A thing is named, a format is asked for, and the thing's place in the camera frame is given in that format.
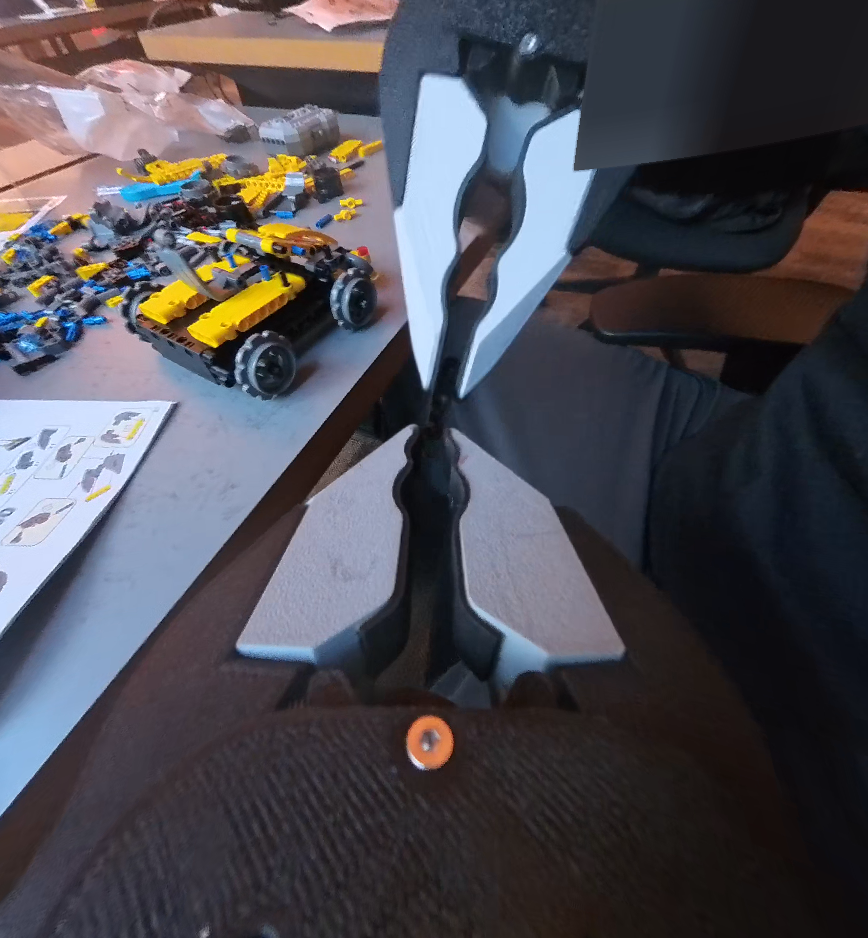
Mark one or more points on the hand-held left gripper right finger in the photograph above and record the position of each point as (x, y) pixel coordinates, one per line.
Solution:
(536, 579)

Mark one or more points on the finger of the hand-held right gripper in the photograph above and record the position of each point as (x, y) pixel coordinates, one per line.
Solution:
(430, 220)
(544, 242)

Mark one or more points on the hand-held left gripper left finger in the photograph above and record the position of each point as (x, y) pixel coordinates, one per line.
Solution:
(331, 579)

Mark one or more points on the black brick beam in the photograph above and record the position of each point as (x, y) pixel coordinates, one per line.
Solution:
(438, 447)

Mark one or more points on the grey desk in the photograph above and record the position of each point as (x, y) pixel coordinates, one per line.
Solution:
(185, 498)

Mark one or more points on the paper sheet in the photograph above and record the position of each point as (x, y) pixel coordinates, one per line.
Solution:
(346, 11)

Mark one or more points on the grey brick battery box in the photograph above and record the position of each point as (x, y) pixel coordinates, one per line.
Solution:
(298, 132)

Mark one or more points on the wood-edged table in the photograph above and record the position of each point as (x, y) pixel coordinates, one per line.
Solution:
(258, 55)

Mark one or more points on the yellow brick toy vehicle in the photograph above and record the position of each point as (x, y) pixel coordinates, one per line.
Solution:
(185, 300)

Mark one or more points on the person's dark top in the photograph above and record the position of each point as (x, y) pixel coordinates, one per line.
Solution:
(808, 586)

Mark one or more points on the open instruction booklet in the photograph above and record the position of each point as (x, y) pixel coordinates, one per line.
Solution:
(45, 498)

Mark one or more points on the pile of small brick pieces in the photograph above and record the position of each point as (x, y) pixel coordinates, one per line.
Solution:
(75, 293)

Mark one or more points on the yellow sticker sheet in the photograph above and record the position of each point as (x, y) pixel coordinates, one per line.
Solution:
(9, 220)

